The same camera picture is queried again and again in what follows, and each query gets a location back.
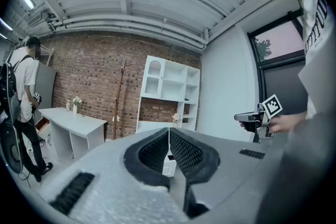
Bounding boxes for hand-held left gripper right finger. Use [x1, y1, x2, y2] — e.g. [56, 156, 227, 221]
[169, 128, 221, 220]

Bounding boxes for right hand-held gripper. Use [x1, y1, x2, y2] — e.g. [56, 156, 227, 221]
[234, 94, 283, 144]

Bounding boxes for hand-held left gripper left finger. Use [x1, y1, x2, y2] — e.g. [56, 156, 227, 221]
[122, 127, 171, 189]

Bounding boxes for person's right forearm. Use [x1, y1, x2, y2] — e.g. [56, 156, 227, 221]
[287, 111, 308, 133]

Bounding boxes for person's right hand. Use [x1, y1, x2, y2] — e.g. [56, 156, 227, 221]
[268, 114, 290, 135]

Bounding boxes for wooden coat rack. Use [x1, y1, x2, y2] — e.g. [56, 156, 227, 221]
[112, 59, 134, 140]

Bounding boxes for black framed window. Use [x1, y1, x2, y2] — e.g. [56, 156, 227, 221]
[247, 6, 309, 116]

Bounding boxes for white shelf cabinet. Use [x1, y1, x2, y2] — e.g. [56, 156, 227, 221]
[136, 55, 202, 131]

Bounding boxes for white vase with flowers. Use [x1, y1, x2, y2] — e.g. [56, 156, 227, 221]
[72, 96, 83, 116]

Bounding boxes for person's white printed shirt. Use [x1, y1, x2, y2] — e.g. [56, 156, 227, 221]
[298, 0, 336, 120]

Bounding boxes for grey refrigerator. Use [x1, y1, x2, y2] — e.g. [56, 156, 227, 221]
[35, 62, 58, 111]

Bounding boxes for black long bag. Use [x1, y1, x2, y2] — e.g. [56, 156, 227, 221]
[0, 110, 25, 174]

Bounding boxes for white ceiling pipes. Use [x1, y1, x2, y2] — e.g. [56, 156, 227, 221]
[51, 13, 208, 51]

